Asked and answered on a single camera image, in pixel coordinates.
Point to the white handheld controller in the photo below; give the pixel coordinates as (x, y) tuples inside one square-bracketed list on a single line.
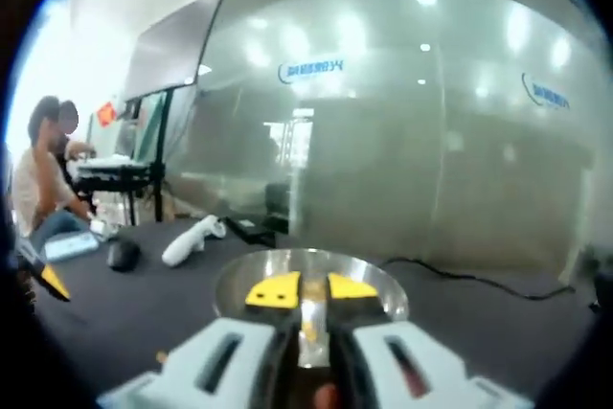
[(187, 243)]

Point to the black metal post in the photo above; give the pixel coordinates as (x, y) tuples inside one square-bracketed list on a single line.
[(158, 174)]

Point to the black folding table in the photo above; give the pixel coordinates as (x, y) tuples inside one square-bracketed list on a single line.
[(120, 173)]

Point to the dark table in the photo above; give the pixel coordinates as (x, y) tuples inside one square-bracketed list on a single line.
[(143, 313)]

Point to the red wall decoration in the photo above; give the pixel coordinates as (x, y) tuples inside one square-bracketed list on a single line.
[(106, 113)]

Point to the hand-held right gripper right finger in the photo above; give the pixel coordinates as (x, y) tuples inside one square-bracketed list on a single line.
[(431, 366)]

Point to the yellow QQ candy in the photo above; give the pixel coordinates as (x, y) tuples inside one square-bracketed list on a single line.
[(312, 323), (162, 357)]

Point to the dark grey hanging screen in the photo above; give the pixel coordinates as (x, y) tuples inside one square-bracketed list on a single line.
[(167, 50)]

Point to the black object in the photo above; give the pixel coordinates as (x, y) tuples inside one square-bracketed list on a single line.
[(602, 289)]

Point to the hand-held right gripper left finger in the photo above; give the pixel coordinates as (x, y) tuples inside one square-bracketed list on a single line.
[(225, 361)]

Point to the light blue phone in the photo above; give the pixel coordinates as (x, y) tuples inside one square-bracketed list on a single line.
[(72, 246)]

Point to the black computer mouse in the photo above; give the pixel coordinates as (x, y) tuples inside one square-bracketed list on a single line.
[(122, 255)]

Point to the stainless steel bowl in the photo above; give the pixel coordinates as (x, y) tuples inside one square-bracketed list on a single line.
[(249, 279)]

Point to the person's right hand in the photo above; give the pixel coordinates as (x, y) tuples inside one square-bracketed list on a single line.
[(325, 397)]

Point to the small white box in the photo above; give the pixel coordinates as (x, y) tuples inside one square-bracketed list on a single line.
[(100, 228)]

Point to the black flat box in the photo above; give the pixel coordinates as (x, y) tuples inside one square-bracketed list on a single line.
[(254, 229)]

